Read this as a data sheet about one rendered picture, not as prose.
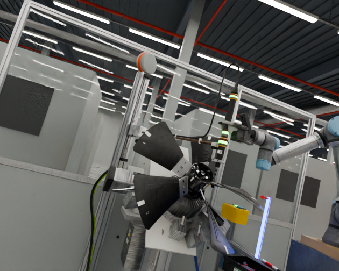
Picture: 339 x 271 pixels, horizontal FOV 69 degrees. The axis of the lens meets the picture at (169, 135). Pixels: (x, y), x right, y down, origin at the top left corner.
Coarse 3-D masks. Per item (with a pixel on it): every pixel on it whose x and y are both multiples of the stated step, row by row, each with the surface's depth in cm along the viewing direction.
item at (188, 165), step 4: (180, 160) 123; (184, 160) 123; (176, 164) 123; (180, 164) 123; (184, 164) 123; (188, 164) 122; (176, 168) 123; (180, 168) 123; (184, 168) 122; (188, 168) 122; (176, 172) 123; (180, 172) 122; (184, 172) 122; (180, 176) 122
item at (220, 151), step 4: (236, 84) 130; (232, 88) 130; (236, 88) 129; (232, 92) 132; (236, 92) 128; (220, 148) 125; (224, 148) 125; (220, 152) 124; (216, 156) 125; (220, 156) 124; (216, 164) 124; (220, 164) 124
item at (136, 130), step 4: (132, 124) 166; (132, 128) 163; (136, 128) 161; (140, 128) 160; (144, 128) 163; (132, 132) 162; (136, 132) 160; (140, 132) 160; (132, 136) 168; (140, 136) 161
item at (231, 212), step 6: (228, 204) 162; (222, 210) 164; (228, 210) 158; (234, 210) 153; (240, 210) 152; (246, 210) 154; (222, 216) 163; (228, 216) 157; (234, 216) 151; (240, 216) 152; (246, 216) 154; (234, 222) 151; (240, 222) 152; (246, 222) 154
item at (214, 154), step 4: (212, 144) 128; (216, 144) 127; (212, 148) 127; (216, 148) 126; (216, 152) 127; (212, 156) 126; (212, 160) 124; (216, 160) 122; (220, 160) 122; (224, 164) 125
